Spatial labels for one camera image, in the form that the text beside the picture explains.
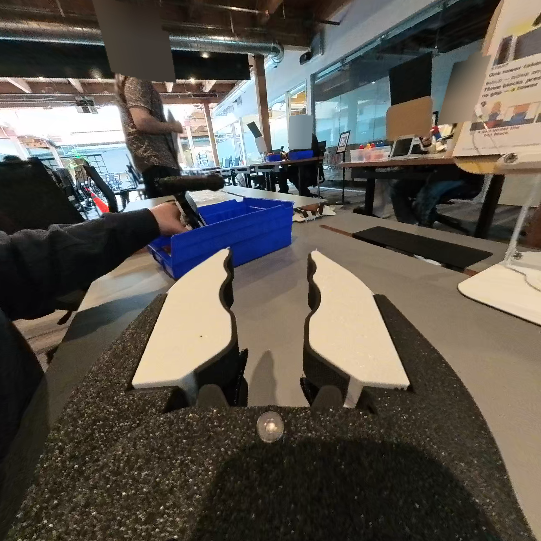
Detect instruction board on white stand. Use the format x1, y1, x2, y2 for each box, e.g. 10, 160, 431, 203
452, 0, 541, 326

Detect person's left hand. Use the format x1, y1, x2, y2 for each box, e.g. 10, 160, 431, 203
150, 202, 189, 236

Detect black office chair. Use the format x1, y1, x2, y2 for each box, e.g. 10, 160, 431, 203
0, 156, 85, 235

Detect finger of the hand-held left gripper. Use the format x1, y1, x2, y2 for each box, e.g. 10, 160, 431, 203
177, 201, 196, 232

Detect black table mat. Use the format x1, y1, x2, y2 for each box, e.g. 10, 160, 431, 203
352, 226, 494, 271

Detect grey laptop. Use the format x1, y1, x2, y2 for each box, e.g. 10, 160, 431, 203
166, 109, 183, 158

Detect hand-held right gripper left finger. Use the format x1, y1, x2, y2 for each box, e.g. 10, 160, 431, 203
131, 247, 240, 407

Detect wooden background desk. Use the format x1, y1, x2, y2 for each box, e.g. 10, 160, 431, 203
339, 153, 508, 239

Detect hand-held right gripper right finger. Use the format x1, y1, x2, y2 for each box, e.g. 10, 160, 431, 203
302, 250, 411, 408

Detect clear box of colourful blocks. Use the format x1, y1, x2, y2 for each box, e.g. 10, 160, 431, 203
350, 141, 391, 163

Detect person's left forearm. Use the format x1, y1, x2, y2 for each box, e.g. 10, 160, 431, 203
0, 208, 161, 322

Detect white tablet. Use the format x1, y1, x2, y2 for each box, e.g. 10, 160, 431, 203
389, 134, 417, 158

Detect blue plastic bin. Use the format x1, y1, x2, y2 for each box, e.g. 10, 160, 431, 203
147, 198, 295, 280

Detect cardboard sheet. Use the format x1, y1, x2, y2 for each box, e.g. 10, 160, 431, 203
386, 96, 434, 142

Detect white plastic parts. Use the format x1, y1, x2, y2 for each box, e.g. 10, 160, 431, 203
293, 204, 337, 221

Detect silver ventilation duct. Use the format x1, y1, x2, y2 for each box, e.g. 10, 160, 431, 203
0, 17, 285, 64

